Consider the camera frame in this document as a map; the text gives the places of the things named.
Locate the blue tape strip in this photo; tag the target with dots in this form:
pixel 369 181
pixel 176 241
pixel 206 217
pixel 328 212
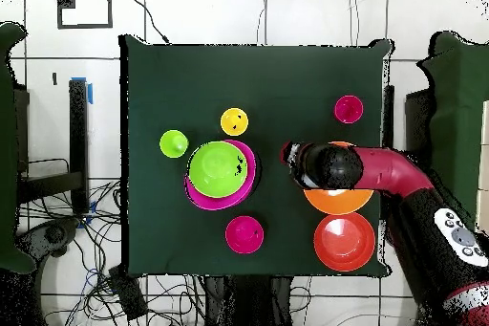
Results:
pixel 90 94

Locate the lime green bowl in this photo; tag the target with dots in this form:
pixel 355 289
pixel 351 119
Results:
pixel 214 173

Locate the small red-pink bowl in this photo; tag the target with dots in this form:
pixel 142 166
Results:
pixel 240 235

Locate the black floor box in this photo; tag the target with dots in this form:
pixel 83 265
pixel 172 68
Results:
pixel 128 295

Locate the black metal frame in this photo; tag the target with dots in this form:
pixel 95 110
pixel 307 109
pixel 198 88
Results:
pixel 78 131
pixel 418 123

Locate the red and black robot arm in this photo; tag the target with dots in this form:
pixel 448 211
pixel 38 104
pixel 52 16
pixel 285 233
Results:
pixel 393 173

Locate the large orange bowl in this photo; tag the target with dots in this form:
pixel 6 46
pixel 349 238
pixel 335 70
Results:
pixel 336 203

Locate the large pink bowl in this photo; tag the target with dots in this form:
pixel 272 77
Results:
pixel 250 161

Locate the red-orange bowl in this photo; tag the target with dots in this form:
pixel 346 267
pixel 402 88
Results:
pixel 344 251

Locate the yellow cup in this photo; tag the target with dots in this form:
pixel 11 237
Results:
pixel 228 121

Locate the black chair base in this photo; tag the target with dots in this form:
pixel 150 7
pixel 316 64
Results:
pixel 53 234

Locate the dark green tablecloth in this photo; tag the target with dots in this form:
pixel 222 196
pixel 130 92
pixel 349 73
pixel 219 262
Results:
pixel 191 81

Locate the red-pink cup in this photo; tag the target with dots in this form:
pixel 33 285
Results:
pixel 348 109

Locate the green cloth side table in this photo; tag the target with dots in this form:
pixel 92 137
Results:
pixel 458 112
pixel 7 150

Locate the lime green cup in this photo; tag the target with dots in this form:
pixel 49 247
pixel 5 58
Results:
pixel 172 143

